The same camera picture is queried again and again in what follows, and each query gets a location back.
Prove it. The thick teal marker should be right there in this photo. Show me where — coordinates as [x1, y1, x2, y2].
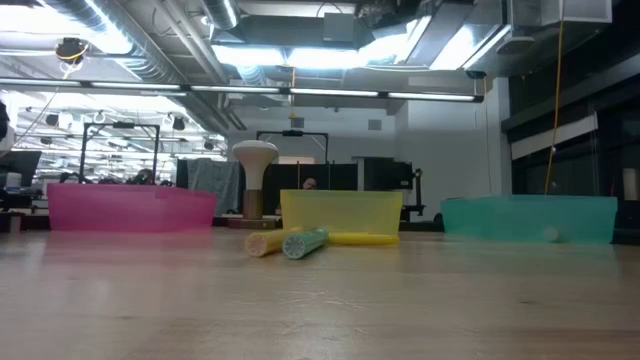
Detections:
[281, 228, 330, 261]

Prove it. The slim yellow highlighter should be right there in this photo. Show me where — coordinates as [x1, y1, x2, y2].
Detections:
[327, 232, 401, 247]

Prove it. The thick orange-yellow marker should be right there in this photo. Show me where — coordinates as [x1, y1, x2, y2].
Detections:
[244, 227, 304, 259]

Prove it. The black partition panel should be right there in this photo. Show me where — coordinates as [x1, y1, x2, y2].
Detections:
[262, 162, 359, 216]

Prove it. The yellow translucent plastic bin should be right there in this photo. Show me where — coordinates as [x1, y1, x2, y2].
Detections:
[279, 188, 405, 237]

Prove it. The black equipment stand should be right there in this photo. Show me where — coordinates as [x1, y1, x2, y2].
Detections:
[362, 156, 426, 224]

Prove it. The white mushroom table lamp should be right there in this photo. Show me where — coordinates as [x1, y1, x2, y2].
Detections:
[231, 139, 280, 230]

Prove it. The gray fabric cover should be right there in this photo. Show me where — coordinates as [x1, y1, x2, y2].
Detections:
[185, 158, 241, 216]

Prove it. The long ceiling light strip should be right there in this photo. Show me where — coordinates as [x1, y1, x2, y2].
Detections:
[0, 78, 485, 103]

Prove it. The teal translucent plastic bin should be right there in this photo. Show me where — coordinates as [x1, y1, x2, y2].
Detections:
[440, 194, 619, 245]

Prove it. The red translucent plastic bin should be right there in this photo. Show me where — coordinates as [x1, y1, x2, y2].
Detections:
[47, 182, 219, 233]

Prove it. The black monitor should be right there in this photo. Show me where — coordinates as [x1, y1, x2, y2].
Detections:
[0, 150, 43, 189]

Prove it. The black metal rig frame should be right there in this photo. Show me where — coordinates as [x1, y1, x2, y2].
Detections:
[78, 121, 162, 184]
[255, 129, 330, 164]

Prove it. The black aluminium table frame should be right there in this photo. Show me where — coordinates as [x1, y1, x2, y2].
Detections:
[0, 209, 640, 246]

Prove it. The silver ventilation duct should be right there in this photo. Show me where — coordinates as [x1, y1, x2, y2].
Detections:
[202, 0, 242, 31]

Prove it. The yellow cable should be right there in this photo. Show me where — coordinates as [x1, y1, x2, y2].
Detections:
[543, 0, 566, 196]

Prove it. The black ceiling dome camera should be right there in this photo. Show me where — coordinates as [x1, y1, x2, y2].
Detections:
[53, 37, 91, 65]

